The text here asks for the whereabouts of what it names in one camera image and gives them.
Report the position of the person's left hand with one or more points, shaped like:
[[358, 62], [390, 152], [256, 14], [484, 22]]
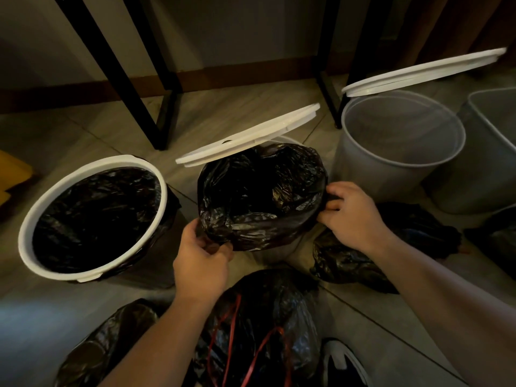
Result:
[[199, 270]]

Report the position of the person's right hand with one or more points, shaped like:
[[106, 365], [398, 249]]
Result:
[[356, 221]]

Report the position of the person's right thumb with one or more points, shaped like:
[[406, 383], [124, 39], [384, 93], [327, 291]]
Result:
[[327, 218]]

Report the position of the person's left thumb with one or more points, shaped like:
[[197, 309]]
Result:
[[222, 251]]

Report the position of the black bin liner bag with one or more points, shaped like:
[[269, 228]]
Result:
[[262, 193], [96, 217]]

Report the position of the person's left forearm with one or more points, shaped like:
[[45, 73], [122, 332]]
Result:
[[161, 342]]

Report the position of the person's right forearm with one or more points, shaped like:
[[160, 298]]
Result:
[[447, 306]]

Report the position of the black bag with red ties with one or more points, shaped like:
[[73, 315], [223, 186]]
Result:
[[262, 330]]

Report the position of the black garbage bag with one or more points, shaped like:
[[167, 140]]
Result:
[[415, 233], [498, 239], [109, 342]]

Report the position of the black and white shoe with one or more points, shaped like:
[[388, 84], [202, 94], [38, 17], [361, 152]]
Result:
[[342, 364]]

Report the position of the brown wooden baseboard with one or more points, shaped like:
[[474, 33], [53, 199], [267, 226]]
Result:
[[242, 74]]

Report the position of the yellow object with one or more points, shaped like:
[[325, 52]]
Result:
[[12, 175]]

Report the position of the brown curtain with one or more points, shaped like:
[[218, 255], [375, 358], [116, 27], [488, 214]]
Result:
[[447, 24]]

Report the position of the black metal table leg frame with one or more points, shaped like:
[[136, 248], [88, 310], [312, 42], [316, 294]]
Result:
[[121, 68], [336, 60]]

